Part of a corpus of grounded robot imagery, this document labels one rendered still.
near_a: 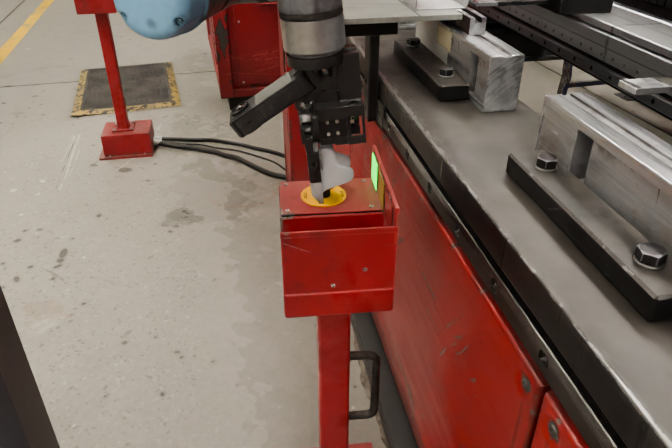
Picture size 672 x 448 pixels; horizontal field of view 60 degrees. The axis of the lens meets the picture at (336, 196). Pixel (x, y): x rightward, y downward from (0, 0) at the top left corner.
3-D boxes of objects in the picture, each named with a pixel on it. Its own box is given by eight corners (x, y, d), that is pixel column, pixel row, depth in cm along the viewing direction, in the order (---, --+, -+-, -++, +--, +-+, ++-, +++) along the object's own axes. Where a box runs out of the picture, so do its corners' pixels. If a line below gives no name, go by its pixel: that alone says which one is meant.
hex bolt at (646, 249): (627, 254, 56) (631, 241, 55) (651, 251, 57) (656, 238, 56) (644, 271, 54) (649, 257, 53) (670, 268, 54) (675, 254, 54)
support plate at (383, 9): (304, 4, 115) (303, -1, 115) (430, -1, 119) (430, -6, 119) (317, 26, 100) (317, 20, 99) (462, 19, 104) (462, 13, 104)
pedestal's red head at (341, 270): (281, 241, 101) (276, 148, 92) (372, 236, 103) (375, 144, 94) (284, 319, 84) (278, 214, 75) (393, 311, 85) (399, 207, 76)
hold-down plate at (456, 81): (393, 53, 126) (393, 39, 124) (417, 52, 127) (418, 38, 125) (439, 102, 100) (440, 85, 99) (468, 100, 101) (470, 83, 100)
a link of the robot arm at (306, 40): (280, 25, 64) (278, 9, 71) (285, 65, 66) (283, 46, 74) (347, 18, 65) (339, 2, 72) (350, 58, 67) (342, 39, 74)
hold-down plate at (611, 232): (504, 172, 78) (507, 152, 76) (541, 168, 78) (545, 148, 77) (647, 324, 52) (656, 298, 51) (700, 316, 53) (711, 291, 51)
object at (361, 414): (346, 414, 112) (346, 345, 103) (376, 412, 113) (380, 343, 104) (347, 425, 110) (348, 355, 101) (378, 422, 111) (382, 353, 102)
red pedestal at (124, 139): (105, 143, 293) (67, -31, 252) (156, 139, 297) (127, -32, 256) (98, 160, 276) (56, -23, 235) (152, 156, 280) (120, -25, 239)
